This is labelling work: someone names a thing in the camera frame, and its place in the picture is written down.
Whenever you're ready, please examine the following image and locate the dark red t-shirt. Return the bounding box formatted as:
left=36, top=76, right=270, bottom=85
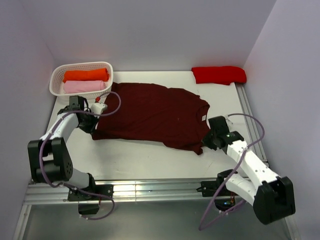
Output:
left=92, top=83, right=210, bottom=155

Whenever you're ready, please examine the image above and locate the white plastic basket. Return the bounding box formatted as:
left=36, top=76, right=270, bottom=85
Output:
left=49, top=61, right=114, bottom=99

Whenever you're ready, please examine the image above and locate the orange rolled t-shirt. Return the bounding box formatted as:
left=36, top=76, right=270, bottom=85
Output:
left=62, top=68, right=110, bottom=83

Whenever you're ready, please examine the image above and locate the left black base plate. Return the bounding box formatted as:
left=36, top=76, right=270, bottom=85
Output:
left=67, top=184, right=114, bottom=202

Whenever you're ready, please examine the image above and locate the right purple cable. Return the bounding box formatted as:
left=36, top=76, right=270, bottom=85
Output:
left=198, top=113, right=266, bottom=232

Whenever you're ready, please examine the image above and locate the aluminium front rail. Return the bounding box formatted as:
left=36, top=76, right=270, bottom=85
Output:
left=23, top=178, right=216, bottom=205

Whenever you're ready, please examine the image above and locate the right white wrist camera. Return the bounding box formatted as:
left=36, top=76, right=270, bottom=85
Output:
left=224, top=115, right=234, bottom=126

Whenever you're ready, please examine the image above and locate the aluminium side rail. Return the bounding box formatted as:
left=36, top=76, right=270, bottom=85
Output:
left=235, top=83, right=269, bottom=167

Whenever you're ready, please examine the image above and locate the pink rolled t-shirt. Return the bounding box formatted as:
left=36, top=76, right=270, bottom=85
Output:
left=63, top=80, right=109, bottom=94

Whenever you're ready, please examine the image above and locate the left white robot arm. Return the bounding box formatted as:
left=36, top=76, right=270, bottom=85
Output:
left=27, top=96, right=99, bottom=200

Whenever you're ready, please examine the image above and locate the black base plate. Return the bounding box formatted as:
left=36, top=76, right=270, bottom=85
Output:
left=196, top=178, right=238, bottom=198
left=67, top=184, right=114, bottom=202

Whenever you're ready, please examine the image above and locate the bright red folded t-shirt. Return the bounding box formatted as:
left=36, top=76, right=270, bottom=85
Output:
left=191, top=66, right=247, bottom=86

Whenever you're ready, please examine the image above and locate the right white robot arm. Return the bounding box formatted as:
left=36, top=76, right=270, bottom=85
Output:
left=197, top=116, right=296, bottom=225

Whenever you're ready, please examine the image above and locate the purple cable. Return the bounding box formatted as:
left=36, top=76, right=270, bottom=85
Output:
left=38, top=91, right=123, bottom=221
left=198, top=113, right=266, bottom=232

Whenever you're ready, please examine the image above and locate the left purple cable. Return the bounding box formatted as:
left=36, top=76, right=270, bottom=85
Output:
left=38, top=91, right=123, bottom=221

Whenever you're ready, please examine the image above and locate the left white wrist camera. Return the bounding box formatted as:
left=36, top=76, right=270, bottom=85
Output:
left=90, top=102, right=108, bottom=115

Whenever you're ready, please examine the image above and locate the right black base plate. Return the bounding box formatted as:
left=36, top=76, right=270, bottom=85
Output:
left=196, top=178, right=238, bottom=198

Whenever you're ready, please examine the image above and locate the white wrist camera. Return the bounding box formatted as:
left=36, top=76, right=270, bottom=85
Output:
left=90, top=102, right=108, bottom=115
left=224, top=115, right=234, bottom=126

